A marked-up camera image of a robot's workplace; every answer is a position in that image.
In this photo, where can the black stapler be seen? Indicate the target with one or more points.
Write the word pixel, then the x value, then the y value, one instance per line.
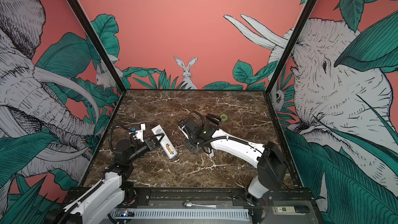
pixel 213 118

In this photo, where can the white labelled device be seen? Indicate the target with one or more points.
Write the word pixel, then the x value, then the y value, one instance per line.
pixel 291 210

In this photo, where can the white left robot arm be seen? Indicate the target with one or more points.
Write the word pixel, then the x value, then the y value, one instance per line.
pixel 111 190

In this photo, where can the white slotted cable duct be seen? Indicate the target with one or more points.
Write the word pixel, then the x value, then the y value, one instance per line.
pixel 161 213

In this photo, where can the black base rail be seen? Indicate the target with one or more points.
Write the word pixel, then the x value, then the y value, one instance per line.
pixel 238 196

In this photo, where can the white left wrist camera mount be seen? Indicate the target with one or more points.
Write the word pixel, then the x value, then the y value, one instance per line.
pixel 137 132

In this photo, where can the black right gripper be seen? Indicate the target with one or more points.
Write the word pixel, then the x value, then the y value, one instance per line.
pixel 187 143

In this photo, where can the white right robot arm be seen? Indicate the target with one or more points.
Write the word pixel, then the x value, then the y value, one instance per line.
pixel 267 158

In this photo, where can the black corner frame post right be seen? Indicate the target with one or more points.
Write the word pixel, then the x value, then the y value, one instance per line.
pixel 307 10

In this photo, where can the black corner frame post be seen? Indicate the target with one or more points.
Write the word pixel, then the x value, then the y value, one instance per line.
pixel 98 46
pixel 307 10

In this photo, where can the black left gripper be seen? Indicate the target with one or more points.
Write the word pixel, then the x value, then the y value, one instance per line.
pixel 148 144

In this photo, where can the green tape roll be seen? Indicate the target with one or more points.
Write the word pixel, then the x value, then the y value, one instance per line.
pixel 224 117

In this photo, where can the white remote control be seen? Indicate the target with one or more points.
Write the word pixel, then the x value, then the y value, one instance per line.
pixel 157 130

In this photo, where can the black corner frame post left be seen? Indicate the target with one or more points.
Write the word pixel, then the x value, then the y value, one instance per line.
pixel 98 46

